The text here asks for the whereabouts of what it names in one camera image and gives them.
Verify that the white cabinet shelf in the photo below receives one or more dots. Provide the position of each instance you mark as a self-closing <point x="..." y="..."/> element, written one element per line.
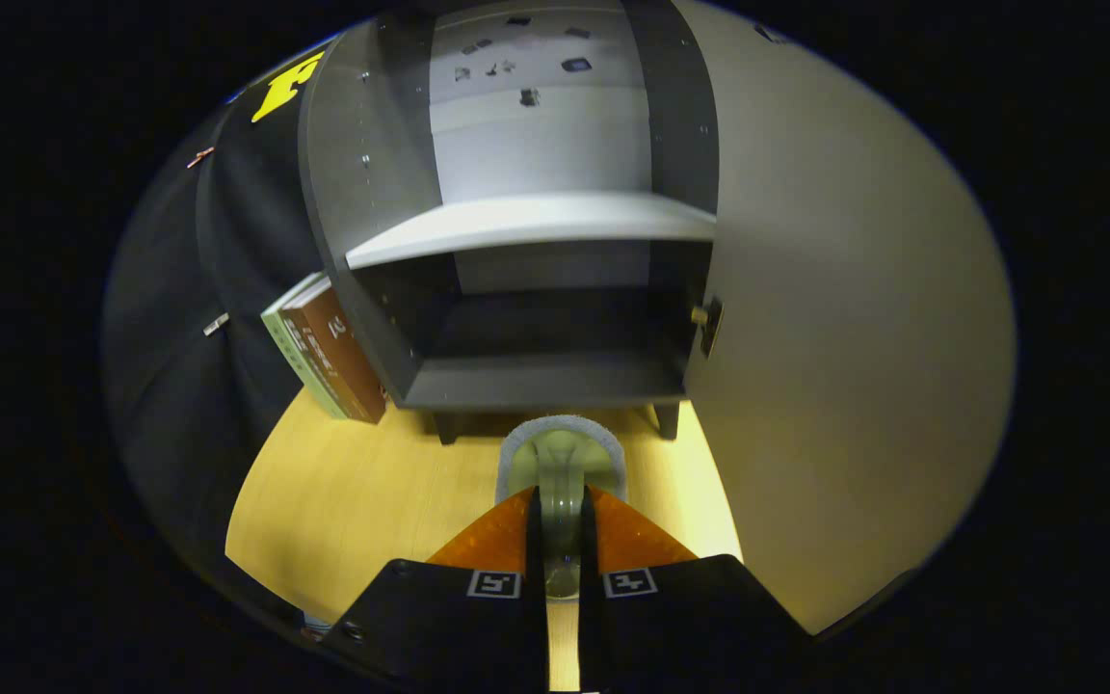
<point x="536" y="220"/>

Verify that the brown wooden clothespin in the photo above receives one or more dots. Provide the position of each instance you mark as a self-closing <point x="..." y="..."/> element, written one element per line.
<point x="199" y="157"/>

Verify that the brown book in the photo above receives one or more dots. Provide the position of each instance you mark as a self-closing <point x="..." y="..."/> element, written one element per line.
<point x="338" y="357"/>

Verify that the beige cabinet door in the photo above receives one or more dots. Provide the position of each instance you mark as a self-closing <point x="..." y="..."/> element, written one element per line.
<point x="854" y="337"/>

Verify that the black backdrop cloth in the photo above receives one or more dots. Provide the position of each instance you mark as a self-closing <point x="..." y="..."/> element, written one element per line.
<point x="170" y="386"/>

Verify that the dark grey cabinet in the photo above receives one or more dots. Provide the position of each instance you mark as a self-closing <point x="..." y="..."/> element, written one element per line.
<point x="372" y="145"/>

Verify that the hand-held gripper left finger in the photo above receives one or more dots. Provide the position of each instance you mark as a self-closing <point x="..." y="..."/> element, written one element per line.
<point x="536" y="646"/>

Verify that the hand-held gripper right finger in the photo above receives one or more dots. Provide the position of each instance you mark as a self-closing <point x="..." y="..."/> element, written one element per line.
<point x="592" y="646"/>

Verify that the silver metal clip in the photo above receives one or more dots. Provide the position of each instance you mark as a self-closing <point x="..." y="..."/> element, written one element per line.
<point x="216" y="324"/>

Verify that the green cup with grey rim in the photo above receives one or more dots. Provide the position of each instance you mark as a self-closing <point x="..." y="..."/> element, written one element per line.
<point x="563" y="463"/>

